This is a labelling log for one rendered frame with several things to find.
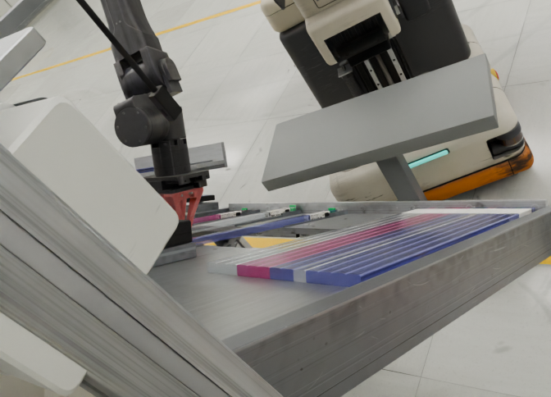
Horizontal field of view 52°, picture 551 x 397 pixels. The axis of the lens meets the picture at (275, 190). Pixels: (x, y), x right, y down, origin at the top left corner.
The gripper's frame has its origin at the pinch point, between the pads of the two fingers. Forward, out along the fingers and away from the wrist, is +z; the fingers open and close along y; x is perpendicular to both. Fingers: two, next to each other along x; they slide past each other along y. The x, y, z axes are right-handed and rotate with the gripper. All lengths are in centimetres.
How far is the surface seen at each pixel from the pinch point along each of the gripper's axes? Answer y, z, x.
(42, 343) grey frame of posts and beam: 52, -10, -51
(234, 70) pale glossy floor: -175, -47, 211
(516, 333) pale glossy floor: 24, 49, 88
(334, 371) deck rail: 49, 1, -31
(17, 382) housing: 29, 0, -42
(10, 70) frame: 47, -19, -48
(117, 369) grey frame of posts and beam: 52, -8, -49
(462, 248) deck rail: 48.7, -1.4, -7.5
